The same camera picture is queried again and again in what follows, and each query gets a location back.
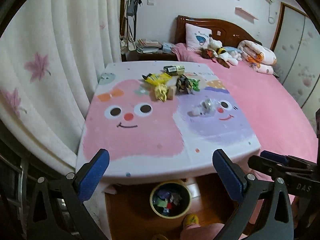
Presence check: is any clear plastic wrapper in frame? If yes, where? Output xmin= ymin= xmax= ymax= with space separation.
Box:
xmin=191 ymin=98 xmax=219 ymax=117

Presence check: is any dark patterned wrapper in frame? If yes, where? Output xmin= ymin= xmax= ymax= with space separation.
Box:
xmin=176 ymin=75 xmax=193 ymax=94

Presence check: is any small beige box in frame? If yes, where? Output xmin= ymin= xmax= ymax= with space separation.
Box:
xmin=167 ymin=85 xmax=176 ymax=100

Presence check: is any gold foil wrapper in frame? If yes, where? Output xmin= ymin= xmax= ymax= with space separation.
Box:
xmin=154 ymin=83 xmax=168 ymax=102

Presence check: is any green black small box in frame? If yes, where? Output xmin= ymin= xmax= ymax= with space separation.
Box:
xmin=163 ymin=66 xmax=185 ymax=76

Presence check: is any yellow snack packet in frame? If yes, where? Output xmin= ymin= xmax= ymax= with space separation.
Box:
xmin=142 ymin=73 xmax=172 ymax=86

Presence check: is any green paper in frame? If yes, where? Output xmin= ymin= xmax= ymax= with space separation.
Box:
xmin=188 ymin=79 xmax=200 ymax=92

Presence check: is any yellow rimmed trash bin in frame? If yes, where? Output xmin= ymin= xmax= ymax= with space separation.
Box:
xmin=149 ymin=180 xmax=192 ymax=219

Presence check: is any pink bed sheet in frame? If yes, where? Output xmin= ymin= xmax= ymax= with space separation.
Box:
xmin=174 ymin=43 xmax=318 ymax=162

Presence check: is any rolled floral quilt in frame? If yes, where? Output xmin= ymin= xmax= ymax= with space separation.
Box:
xmin=238 ymin=40 xmax=277 ymax=75

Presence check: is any cartoon printed tablecloth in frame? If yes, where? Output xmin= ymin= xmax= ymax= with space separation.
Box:
xmin=76 ymin=61 xmax=260 ymax=185

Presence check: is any blue white plush toy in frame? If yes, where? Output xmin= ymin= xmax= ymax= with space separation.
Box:
xmin=224 ymin=46 xmax=242 ymax=61

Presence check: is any wardrobe sliding door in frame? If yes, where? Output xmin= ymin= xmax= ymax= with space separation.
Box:
xmin=272 ymin=3 xmax=319 ymax=122

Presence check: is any brown plush toy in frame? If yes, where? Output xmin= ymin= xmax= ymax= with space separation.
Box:
xmin=197 ymin=48 xmax=230 ymax=68

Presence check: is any wooden headboard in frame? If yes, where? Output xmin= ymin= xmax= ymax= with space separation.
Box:
xmin=175 ymin=15 xmax=262 ymax=47

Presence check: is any white cartoon pillow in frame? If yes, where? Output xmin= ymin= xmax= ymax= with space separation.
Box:
xmin=185 ymin=23 xmax=212 ymax=51

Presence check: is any small blue tissue box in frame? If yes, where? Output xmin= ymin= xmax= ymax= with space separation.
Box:
xmin=162 ymin=42 xmax=175 ymax=54

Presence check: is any cream floral curtain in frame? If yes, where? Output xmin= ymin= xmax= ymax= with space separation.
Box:
xmin=1 ymin=0 xmax=120 ymax=174

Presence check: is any stack of books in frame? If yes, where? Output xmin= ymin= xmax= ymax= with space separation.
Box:
xmin=136 ymin=39 xmax=162 ymax=54

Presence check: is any dark wooden nightstand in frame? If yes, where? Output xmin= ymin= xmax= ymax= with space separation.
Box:
xmin=121 ymin=51 xmax=178 ymax=62

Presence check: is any white hanging bag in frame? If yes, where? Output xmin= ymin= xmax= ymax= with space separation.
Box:
xmin=120 ymin=34 xmax=136 ymax=54

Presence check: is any pink wall shelf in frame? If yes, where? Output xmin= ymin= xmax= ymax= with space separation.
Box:
xmin=235 ymin=7 xmax=259 ymax=21

